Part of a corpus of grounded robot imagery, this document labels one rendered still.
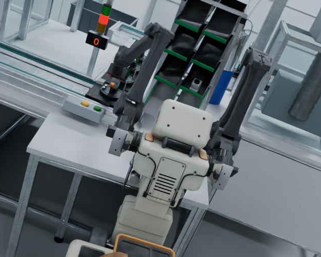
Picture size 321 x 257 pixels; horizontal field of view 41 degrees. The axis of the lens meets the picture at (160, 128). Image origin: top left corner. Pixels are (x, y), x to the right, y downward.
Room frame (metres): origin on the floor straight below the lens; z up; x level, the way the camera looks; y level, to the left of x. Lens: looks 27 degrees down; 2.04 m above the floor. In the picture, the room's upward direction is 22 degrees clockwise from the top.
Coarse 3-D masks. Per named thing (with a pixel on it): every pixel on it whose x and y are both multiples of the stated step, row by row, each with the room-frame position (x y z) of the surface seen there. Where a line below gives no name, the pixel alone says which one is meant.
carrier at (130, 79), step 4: (136, 68) 2.54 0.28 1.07; (128, 72) 2.55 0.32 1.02; (104, 76) 2.46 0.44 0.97; (108, 76) 2.48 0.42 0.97; (128, 76) 2.56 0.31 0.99; (108, 80) 2.43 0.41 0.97; (124, 80) 2.48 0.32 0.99; (128, 80) 2.50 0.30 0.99; (132, 80) 2.53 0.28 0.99; (120, 84) 2.44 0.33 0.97; (124, 84) 2.45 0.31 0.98; (128, 84) 2.47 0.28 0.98; (132, 84) 2.51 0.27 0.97; (120, 88) 2.39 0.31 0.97; (128, 88) 2.43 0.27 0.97
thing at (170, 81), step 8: (168, 56) 2.32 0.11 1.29; (192, 56) 2.41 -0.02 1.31; (168, 64) 2.31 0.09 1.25; (176, 64) 2.33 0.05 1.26; (184, 64) 2.35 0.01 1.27; (160, 72) 2.24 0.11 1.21; (168, 72) 2.25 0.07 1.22; (176, 72) 2.27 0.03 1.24; (184, 72) 2.26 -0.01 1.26; (160, 80) 2.18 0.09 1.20; (168, 80) 2.20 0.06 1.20; (176, 80) 2.22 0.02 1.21
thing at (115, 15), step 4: (112, 8) 4.50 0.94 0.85; (112, 12) 4.51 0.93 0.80; (116, 12) 4.51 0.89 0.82; (120, 12) 4.50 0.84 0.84; (112, 16) 4.51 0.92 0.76; (116, 16) 4.51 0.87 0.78; (120, 16) 4.51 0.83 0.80; (124, 16) 4.51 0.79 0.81; (128, 16) 4.51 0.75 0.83; (132, 16) 4.50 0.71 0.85; (108, 20) 4.11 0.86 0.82; (112, 20) 4.10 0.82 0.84; (116, 20) 4.51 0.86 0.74; (120, 20) 4.51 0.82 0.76; (124, 20) 4.51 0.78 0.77; (128, 20) 4.51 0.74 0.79; (132, 20) 4.51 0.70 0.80; (136, 20) 4.40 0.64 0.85; (108, 24) 4.11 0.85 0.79; (112, 24) 4.11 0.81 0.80; (132, 24) 4.23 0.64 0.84; (136, 24) 4.47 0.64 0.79; (108, 28) 4.11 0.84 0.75
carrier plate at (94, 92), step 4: (96, 84) 2.31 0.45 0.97; (104, 84) 2.36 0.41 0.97; (108, 84) 2.38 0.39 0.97; (92, 88) 2.24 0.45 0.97; (96, 88) 2.26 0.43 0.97; (88, 92) 2.17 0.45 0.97; (92, 92) 2.19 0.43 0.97; (96, 92) 2.21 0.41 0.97; (88, 96) 2.14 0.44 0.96; (92, 96) 2.14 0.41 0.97; (96, 96) 2.16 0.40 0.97; (100, 96) 2.18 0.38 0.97; (96, 100) 2.14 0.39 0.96; (100, 100) 2.14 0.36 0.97; (104, 100) 2.15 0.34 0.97; (108, 100) 2.17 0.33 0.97; (112, 100) 2.19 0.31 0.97; (128, 100) 2.27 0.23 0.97; (112, 104) 2.15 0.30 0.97
